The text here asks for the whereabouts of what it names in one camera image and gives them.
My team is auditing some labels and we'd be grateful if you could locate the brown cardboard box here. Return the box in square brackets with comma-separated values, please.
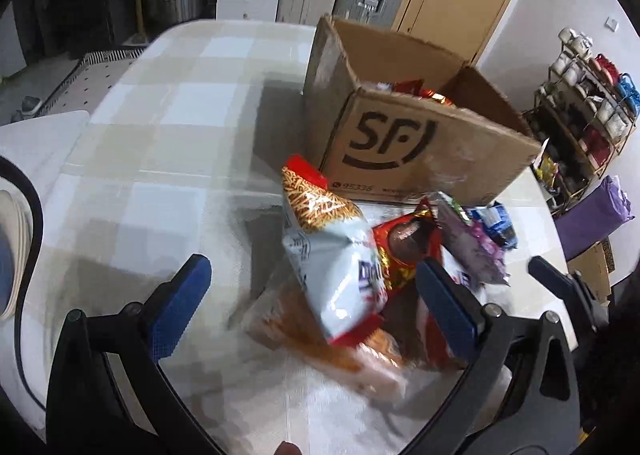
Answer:
[302, 15, 543, 208]

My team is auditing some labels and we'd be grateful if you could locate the row of shelved sneakers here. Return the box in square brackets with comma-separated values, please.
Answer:
[530, 27, 640, 196]

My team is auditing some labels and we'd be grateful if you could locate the clear orange snack bag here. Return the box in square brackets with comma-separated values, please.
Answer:
[242, 280, 408, 398]

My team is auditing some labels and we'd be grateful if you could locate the metal shoe rack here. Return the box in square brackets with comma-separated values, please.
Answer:
[522, 27, 640, 216]

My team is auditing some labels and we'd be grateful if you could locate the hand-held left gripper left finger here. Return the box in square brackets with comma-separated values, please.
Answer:
[45, 254, 228, 455]

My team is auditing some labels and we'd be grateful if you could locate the purple snack packet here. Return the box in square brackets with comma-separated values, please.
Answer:
[432, 191, 511, 286]

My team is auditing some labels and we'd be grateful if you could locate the purple cloth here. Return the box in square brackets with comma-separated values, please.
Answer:
[555, 175, 636, 263]

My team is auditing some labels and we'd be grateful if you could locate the blue cookie packet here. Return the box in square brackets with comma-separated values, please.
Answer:
[470, 202, 518, 251]

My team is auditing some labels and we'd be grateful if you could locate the red cookie packet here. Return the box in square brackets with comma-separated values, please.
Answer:
[372, 200, 446, 301]

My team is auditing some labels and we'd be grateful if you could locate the white noodle snack bag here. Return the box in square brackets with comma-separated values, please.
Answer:
[281, 153, 391, 347]

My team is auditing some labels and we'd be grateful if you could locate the wooden door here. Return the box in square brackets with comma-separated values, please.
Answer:
[390, 0, 538, 68]

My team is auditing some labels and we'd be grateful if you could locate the black cable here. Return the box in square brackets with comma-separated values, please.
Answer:
[0, 155, 51, 416]

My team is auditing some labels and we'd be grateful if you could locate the red chips packet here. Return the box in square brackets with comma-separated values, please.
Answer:
[392, 79, 456, 108]

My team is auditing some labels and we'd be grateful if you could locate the striped floor mat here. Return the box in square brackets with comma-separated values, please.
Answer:
[47, 47, 146, 100]

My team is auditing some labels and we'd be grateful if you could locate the small brown cardboard carton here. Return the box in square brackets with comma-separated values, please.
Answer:
[567, 237, 616, 303]

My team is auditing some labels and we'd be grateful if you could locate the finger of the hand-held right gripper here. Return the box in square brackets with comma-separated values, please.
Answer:
[528, 256, 581, 301]

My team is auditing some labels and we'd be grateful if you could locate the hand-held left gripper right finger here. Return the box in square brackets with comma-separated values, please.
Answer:
[400, 259, 583, 455]

